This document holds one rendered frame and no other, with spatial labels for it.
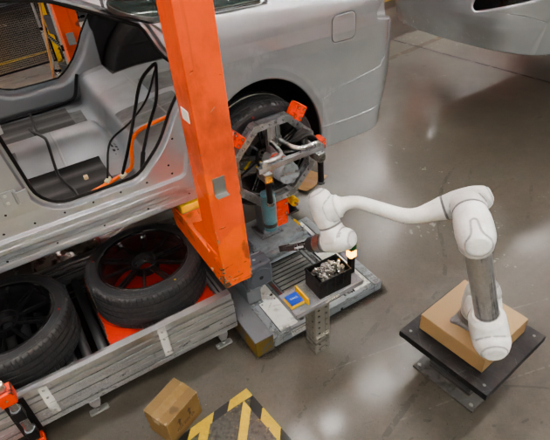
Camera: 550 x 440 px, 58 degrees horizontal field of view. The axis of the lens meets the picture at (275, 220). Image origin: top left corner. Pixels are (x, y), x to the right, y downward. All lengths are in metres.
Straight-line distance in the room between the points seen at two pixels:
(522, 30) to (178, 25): 3.28
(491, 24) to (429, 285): 2.30
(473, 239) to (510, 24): 2.98
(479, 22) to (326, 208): 2.91
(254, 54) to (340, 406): 1.86
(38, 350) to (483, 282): 2.03
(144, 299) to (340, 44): 1.77
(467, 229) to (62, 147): 2.45
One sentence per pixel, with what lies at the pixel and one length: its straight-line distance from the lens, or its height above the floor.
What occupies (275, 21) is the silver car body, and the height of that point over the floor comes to 1.59.
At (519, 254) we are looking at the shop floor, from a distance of 3.72.
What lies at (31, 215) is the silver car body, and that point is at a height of 0.99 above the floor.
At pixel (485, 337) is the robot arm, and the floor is 0.62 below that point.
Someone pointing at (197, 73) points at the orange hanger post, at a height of 1.65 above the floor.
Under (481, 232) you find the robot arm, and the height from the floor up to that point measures 1.19.
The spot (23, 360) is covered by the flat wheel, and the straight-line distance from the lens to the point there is 2.70.
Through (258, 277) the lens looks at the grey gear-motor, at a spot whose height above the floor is 0.33.
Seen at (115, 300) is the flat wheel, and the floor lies 0.50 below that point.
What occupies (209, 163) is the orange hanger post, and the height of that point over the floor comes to 1.26.
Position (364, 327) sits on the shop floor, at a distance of 3.05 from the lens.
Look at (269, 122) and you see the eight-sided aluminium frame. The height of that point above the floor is 1.11.
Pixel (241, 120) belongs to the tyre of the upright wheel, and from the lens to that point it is 2.75.
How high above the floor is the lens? 2.35
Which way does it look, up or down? 38 degrees down
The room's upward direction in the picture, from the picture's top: 5 degrees counter-clockwise
